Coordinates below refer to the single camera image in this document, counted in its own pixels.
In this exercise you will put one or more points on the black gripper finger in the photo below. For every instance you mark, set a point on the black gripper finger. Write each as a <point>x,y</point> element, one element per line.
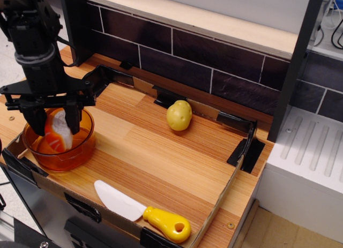
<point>36,117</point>
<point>73,115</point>

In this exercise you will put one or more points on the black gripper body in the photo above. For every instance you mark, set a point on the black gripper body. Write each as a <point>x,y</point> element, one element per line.
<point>47,80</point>

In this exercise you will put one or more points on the salmon sushi toy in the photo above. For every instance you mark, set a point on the salmon sushi toy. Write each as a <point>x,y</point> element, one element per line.
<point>57,132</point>

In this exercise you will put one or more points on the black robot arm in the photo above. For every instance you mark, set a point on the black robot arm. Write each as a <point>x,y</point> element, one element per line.
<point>33,27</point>

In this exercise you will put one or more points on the orange transparent plastic pot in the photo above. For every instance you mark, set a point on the orange transparent plastic pot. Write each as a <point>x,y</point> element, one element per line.
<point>81,151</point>

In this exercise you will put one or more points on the cardboard fence with black tape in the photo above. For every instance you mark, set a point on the cardboard fence with black tape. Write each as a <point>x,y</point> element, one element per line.
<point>205,173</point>

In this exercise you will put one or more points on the yellow toy potato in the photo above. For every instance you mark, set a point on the yellow toy potato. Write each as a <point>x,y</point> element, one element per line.
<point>179,115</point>

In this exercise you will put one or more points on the white toy sink drainboard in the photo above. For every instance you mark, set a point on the white toy sink drainboard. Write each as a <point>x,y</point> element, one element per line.
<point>309,149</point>

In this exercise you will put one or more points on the toy knife yellow handle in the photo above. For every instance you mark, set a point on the toy knife yellow handle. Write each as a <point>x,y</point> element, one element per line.
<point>175,227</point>

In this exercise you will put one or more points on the dark grey vertical post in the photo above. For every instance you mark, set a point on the dark grey vertical post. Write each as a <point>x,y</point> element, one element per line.
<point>294,69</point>

